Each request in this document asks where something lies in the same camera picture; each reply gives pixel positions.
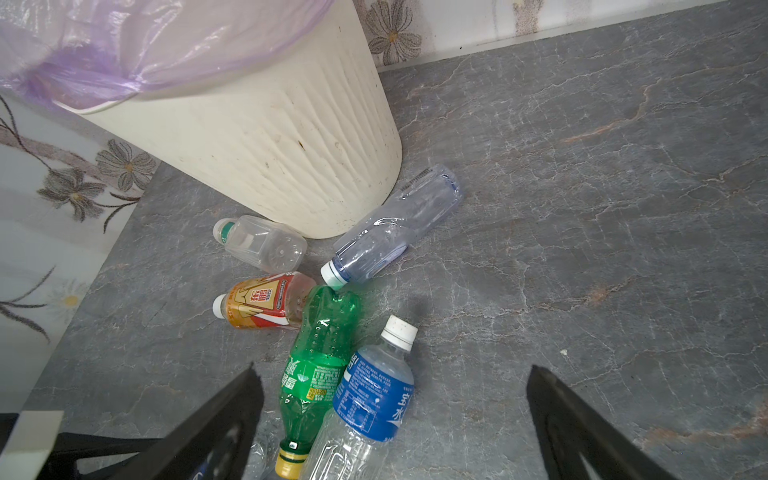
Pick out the clear bottle dark blue label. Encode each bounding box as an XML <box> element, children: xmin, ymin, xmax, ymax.
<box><xmin>300</xmin><ymin>315</ymin><xmax>418</xmax><ymax>479</ymax></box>

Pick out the pink plastic bin liner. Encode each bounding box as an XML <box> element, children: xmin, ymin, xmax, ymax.
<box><xmin>1</xmin><ymin>1</ymin><xmax>331</xmax><ymax>109</ymax></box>

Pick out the clear bluish bottle near bin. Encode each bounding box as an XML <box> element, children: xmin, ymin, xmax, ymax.
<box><xmin>320</xmin><ymin>164</ymin><xmax>463</xmax><ymax>290</ymax></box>

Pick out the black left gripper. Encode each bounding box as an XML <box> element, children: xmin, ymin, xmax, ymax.
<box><xmin>36</xmin><ymin>430</ymin><xmax>159</xmax><ymax>479</ymax></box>

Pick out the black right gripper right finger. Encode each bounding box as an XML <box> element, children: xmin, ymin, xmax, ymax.
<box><xmin>526</xmin><ymin>365</ymin><xmax>674</xmax><ymax>480</ymax></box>

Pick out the cream ribbed waste bin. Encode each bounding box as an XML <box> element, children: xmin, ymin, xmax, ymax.
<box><xmin>80</xmin><ymin>1</ymin><xmax>403</xmax><ymax>239</ymax></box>

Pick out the green bottle yellow cap centre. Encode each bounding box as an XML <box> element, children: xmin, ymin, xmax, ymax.
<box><xmin>275</xmin><ymin>286</ymin><xmax>363</xmax><ymax>479</ymax></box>

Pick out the clear bottle green neck band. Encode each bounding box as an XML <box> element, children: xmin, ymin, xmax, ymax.
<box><xmin>213</xmin><ymin>215</ymin><xmax>308</xmax><ymax>274</ymax></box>

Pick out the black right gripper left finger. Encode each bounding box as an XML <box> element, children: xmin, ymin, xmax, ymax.
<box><xmin>113</xmin><ymin>366</ymin><xmax>265</xmax><ymax>479</ymax></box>

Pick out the yellow red tea bottle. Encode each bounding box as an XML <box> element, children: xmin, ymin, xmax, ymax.
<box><xmin>212</xmin><ymin>272</ymin><xmax>316</xmax><ymax>329</ymax></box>

